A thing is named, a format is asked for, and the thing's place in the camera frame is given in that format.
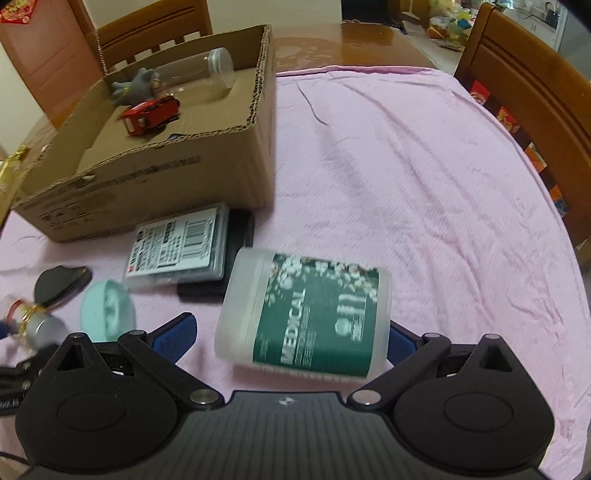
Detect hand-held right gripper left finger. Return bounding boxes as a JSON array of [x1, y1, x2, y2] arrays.
[[44, 312, 226, 411]]

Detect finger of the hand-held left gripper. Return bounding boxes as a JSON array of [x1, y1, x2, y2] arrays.
[[0, 353, 51, 393]]

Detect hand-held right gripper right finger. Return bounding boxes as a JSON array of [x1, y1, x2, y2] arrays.
[[347, 320, 529, 412]]

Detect clear capsule bottle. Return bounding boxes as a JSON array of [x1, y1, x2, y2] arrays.
[[0, 295, 70, 352]]

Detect white green-label container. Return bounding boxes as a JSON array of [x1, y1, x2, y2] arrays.
[[215, 247, 393, 380]]

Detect brown cardboard box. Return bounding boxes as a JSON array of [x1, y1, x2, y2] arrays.
[[10, 24, 278, 243]]

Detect red block toy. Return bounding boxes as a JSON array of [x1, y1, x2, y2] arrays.
[[121, 95, 181, 137]]

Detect grey elephant toy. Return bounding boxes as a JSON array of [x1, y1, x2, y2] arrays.
[[111, 66, 169, 109]]

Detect clear plastic jar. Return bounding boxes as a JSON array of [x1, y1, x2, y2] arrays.
[[159, 47, 236, 102]]

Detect teal round case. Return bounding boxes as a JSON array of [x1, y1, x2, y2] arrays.
[[79, 280, 138, 343]]

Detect clear labelled card case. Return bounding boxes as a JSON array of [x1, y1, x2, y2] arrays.
[[124, 203, 230, 291]]

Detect black plastic object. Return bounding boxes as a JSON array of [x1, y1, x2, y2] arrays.
[[34, 265, 93, 308]]

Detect black flat case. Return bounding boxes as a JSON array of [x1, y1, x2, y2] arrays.
[[178, 210, 257, 303]]

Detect pink cloth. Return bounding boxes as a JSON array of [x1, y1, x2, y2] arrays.
[[0, 65, 591, 480]]

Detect gold tissue box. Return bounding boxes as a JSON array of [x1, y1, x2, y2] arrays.
[[0, 144, 31, 222]]

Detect red printed packets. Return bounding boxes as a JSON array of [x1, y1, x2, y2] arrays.
[[468, 78, 573, 217]]

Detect brown wooden door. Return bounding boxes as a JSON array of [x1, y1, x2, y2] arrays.
[[0, 0, 100, 130]]

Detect wooden chair with black stripes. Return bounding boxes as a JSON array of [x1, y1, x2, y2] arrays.
[[95, 0, 213, 75]]

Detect yellow plastic bag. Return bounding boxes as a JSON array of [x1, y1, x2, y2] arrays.
[[429, 0, 476, 26]]

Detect grey refrigerator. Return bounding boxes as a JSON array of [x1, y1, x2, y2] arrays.
[[556, 0, 591, 61]]

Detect red door decoration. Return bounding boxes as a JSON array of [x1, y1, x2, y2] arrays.
[[0, 0, 35, 24]]

